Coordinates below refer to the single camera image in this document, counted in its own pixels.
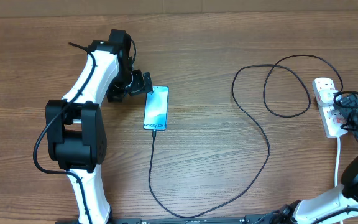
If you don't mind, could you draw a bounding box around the Galaxy S24 smartphone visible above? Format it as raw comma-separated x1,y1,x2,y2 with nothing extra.
143,86,169,131

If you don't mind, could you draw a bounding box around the black USB charger cable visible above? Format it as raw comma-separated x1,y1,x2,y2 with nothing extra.
147,54,344,219

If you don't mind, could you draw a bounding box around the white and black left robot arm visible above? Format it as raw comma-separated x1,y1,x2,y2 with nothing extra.
40,29,152,223

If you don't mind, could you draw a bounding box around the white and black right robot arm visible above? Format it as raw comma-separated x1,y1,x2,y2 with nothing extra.
270,91,358,223

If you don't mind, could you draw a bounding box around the white charger plug adapter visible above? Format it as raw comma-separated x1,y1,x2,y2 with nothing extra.
316,89,338,106

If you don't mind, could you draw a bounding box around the white power strip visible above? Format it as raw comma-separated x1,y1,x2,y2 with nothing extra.
312,77,347,138

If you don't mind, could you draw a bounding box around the white power strip cord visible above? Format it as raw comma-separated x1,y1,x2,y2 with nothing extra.
334,136,344,224

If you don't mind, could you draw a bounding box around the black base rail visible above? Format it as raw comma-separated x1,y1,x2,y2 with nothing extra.
54,212,291,224

